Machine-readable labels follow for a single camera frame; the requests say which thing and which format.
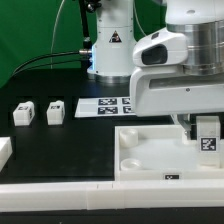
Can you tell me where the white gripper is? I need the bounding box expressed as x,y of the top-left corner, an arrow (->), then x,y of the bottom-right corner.
129,66 -> 224,145

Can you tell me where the white square tabletop tray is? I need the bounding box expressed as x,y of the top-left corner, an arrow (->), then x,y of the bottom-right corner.
114,125 -> 224,181

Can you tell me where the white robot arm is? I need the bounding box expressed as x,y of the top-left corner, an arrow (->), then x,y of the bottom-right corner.
82,0 -> 224,133

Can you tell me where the white sheet with markers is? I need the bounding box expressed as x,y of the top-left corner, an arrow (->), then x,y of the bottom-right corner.
75,97 -> 133,118

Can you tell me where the white left obstacle block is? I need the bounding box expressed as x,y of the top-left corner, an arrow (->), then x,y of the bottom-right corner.
0,137 -> 12,172

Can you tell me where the white front barrier wall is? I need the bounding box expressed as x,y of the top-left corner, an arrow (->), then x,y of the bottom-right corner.
0,179 -> 224,212

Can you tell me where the grey thin cable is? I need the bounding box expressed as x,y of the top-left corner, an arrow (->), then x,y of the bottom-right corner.
49,0 -> 67,70

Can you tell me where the black cable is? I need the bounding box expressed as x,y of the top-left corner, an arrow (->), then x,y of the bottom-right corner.
11,49 -> 93,78

